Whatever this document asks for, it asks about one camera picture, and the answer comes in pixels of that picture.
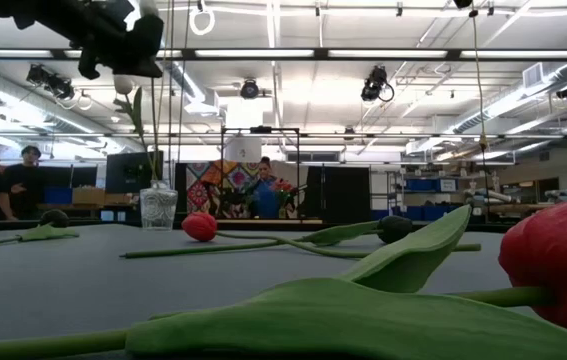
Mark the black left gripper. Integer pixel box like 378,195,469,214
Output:
62,0,165,81

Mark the red artificial tulip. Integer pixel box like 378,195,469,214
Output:
0,192,567,360
181,211,483,261

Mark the dark artificial tulip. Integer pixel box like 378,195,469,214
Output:
0,208,81,250

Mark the pink tulip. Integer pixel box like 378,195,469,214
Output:
121,214,414,260

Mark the clear glass vase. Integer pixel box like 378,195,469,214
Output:
139,179,179,232

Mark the black monitor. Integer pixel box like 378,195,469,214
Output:
105,151,164,195

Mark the white hanging box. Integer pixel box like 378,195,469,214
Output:
224,136,263,164

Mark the colourful patterned quilt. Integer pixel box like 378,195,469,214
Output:
185,160,264,220

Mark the cardboard box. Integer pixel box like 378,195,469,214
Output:
71,186,107,206

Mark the orange flower bouquet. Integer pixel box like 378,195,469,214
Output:
271,178,298,220

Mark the blue table mat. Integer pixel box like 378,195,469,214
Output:
0,223,567,360

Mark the tall black panel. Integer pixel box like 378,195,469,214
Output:
306,165,372,224

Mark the distant wooden work table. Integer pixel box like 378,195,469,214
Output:
482,201,567,226

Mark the white cable ring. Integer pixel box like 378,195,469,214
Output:
188,3,217,37

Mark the round black ceiling camera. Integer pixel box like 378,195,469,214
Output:
239,78,261,101

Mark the black stand frame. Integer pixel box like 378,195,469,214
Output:
219,124,301,221

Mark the black frame bar with lights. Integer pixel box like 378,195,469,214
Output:
0,47,567,63

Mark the black ceiling camera with cable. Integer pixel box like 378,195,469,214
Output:
360,64,396,104

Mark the thin black ceiling rail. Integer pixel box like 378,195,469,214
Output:
0,131,567,141

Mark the yellow hanging cord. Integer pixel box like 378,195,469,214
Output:
468,0,490,224

